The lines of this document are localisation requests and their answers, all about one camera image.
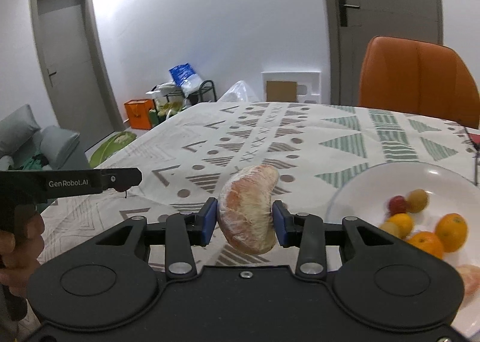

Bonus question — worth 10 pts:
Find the small red fruit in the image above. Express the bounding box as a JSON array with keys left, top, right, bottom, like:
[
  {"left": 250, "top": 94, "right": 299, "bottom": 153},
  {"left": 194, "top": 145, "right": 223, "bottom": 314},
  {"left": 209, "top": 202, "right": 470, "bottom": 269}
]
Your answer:
[{"left": 387, "top": 195, "right": 408, "bottom": 216}]

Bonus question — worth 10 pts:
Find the red orange mat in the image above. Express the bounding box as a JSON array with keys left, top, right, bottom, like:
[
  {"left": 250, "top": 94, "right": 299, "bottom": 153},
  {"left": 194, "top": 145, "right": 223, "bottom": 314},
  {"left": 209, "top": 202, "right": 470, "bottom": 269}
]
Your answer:
[{"left": 469, "top": 133, "right": 480, "bottom": 147}]

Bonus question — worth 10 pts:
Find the grey sofa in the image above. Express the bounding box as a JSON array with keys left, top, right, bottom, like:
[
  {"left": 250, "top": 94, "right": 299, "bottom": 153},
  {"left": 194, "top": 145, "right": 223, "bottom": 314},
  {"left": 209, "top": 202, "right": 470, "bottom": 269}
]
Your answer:
[{"left": 1, "top": 104, "right": 89, "bottom": 171}]

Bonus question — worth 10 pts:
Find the black door handle lock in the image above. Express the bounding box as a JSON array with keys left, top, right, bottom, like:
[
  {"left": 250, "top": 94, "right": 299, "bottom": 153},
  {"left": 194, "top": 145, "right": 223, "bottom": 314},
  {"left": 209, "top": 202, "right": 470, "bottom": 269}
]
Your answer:
[{"left": 337, "top": 0, "right": 360, "bottom": 27}]

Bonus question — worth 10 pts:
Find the patterned tablecloth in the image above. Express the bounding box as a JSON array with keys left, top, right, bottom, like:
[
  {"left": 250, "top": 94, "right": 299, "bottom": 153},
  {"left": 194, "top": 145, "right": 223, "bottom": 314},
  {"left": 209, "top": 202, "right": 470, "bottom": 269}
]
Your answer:
[{"left": 37, "top": 101, "right": 480, "bottom": 342}]

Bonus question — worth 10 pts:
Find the white plate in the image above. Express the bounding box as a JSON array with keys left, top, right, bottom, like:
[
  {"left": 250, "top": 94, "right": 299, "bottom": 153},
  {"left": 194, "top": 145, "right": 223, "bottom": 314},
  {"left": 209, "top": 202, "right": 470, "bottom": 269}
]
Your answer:
[{"left": 325, "top": 160, "right": 480, "bottom": 339}]

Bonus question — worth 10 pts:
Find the orange paper bag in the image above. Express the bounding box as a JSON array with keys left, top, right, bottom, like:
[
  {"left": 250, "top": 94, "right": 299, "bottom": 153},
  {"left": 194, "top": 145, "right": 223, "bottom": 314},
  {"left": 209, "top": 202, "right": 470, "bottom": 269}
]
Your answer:
[{"left": 124, "top": 99, "right": 154, "bottom": 131}]

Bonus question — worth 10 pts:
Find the green-brown fruit in plate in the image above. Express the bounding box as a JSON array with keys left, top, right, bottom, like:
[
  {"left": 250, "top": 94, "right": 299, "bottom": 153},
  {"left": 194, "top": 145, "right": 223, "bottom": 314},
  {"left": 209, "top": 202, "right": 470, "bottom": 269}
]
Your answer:
[{"left": 405, "top": 189, "right": 430, "bottom": 213}]

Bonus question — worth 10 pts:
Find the green leaf floor mat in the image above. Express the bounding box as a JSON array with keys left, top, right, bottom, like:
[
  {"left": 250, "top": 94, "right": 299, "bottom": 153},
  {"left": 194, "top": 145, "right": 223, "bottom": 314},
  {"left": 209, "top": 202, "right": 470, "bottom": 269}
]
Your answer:
[{"left": 89, "top": 131, "right": 137, "bottom": 168}]

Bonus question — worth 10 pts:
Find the blue white plastic bag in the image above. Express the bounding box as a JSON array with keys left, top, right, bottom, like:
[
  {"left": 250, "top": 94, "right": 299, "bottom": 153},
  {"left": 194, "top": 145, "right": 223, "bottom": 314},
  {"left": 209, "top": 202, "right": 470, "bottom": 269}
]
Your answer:
[{"left": 169, "top": 63, "right": 203, "bottom": 97}]

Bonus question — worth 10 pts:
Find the small yellow-green fruit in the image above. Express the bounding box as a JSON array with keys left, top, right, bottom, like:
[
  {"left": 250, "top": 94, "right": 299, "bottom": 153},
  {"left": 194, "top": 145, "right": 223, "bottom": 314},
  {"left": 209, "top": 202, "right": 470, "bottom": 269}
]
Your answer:
[{"left": 379, "top": 222, "right": 400, "bottom": 238}]

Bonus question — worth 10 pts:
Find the white foam packaging board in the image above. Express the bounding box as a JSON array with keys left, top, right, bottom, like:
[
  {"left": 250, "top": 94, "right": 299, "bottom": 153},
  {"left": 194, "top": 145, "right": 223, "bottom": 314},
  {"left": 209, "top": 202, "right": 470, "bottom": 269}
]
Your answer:
[{"left": 261, "top": 71, "right": 322, "bottom": 104}]

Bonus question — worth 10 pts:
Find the black shoe rack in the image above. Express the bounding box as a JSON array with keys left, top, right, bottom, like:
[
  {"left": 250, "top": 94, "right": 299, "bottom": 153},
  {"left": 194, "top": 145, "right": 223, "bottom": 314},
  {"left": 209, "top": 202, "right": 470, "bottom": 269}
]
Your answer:
[{"left": 145, "top": 80, "right": 217, "bottom": 118}]

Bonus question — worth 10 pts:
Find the orange in plate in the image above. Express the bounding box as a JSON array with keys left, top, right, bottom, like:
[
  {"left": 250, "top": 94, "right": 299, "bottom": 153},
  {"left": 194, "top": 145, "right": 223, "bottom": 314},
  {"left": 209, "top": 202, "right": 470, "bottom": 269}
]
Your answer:
[{"left": 434, "top": 213, "right": 469, "bottom": 253}]

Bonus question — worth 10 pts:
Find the clear plastic bag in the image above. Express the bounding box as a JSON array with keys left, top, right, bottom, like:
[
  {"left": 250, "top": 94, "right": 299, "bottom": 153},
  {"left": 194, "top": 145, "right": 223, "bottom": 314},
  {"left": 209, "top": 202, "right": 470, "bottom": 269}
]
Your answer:
[{"left": 218, "top": 80, "right": 260, "bottom": 103}]

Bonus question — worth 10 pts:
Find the yellow fruit in plate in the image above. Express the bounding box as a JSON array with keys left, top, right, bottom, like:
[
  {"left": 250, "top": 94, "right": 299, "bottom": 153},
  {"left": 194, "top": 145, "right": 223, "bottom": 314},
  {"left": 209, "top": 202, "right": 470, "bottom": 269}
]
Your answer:
[{"left": 386, "top": 213, "right": 414, "bottom": 239}]

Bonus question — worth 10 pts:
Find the grey door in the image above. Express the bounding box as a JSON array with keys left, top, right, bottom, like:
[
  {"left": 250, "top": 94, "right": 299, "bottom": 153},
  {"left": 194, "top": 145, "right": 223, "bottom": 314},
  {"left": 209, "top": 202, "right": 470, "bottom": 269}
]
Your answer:
[
  {"left": 325, "top": 0, "right": 443, "bottom": 105},
  {"left": 29, "top": 0, "right": 125, "bottom": 151}
]

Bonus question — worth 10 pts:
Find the peeled pomelo segment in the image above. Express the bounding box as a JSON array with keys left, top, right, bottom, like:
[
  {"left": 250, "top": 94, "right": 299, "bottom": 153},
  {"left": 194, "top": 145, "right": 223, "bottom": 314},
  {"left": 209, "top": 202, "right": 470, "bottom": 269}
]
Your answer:
[
  {"left": 217, "top": 165, "right": 279, "bottom": 255},
  {"left": 456, "top": 265, "right": 480, "bottom": 308}
]

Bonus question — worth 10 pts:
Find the large orange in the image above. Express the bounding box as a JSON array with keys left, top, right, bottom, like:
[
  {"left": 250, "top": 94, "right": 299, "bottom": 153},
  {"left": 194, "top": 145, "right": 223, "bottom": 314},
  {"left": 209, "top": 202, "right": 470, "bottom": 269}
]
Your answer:
[{"left": 407, "top": 232, "right": 444, "bottom": 259}]

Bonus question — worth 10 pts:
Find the black cable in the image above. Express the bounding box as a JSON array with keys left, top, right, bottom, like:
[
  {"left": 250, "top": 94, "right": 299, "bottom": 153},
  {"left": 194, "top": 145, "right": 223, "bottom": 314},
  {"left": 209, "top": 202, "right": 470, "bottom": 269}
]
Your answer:
[{"left": 463, "top": 125, "right": 480, "bottom": 189}]

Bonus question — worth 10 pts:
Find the left hand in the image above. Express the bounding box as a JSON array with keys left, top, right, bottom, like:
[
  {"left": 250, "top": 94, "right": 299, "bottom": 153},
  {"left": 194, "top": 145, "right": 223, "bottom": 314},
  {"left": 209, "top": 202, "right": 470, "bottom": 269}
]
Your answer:
[{"left": 1, "top": 213, "right": 45, "bottom": 298}]

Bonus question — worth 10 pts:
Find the orange chair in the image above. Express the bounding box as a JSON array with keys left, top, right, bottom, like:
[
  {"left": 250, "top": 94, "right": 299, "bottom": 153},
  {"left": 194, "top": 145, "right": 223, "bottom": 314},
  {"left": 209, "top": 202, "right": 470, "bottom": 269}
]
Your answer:
[{"left": 359, "top": 36, "right": 479, "bottom": 128}]

